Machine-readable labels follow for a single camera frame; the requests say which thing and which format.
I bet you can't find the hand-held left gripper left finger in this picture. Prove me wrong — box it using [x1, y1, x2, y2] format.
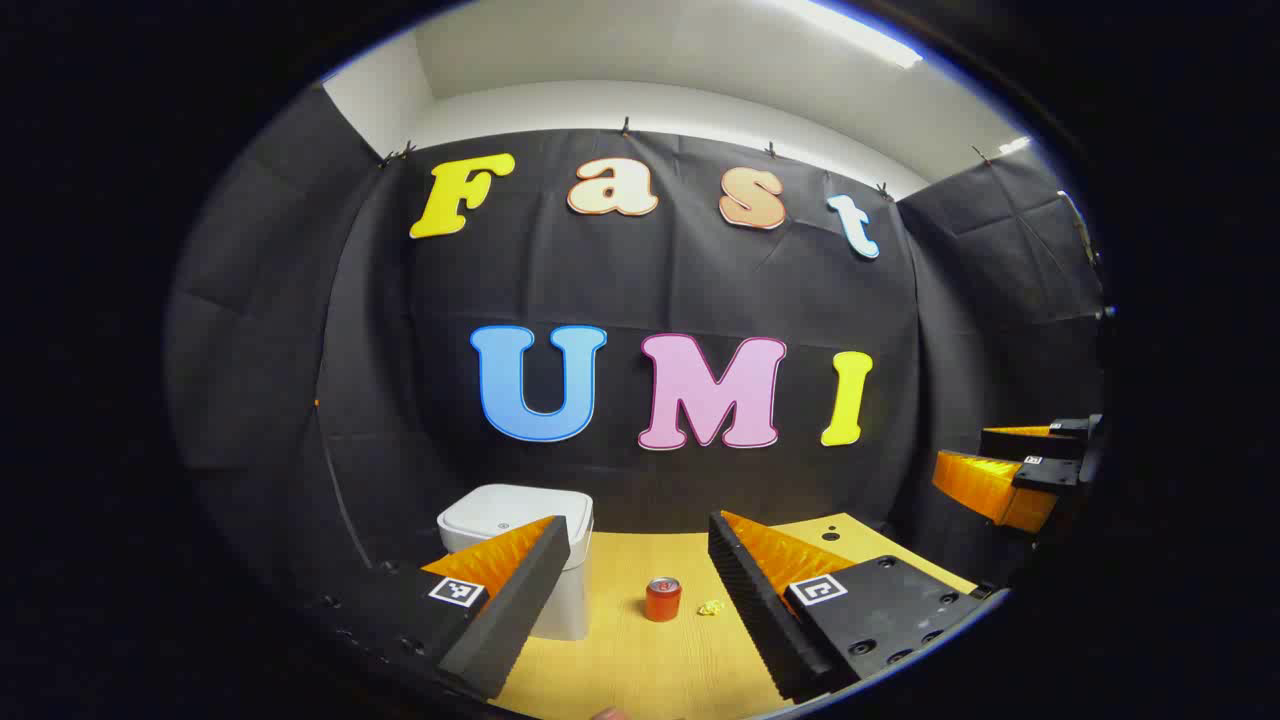
[300, 515, 572, 701]

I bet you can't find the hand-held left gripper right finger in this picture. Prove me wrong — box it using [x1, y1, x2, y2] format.
[707, 510, 1009, 704]

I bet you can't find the white desktop garbage bin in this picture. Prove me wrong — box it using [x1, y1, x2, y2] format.
[437, 484, 594, 641]

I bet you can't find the wooden desktop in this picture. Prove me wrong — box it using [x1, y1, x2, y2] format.
[490, 513, 981, 720]

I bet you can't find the black backdrop cloth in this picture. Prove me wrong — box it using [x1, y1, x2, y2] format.
[165, 85, 1111, 601]

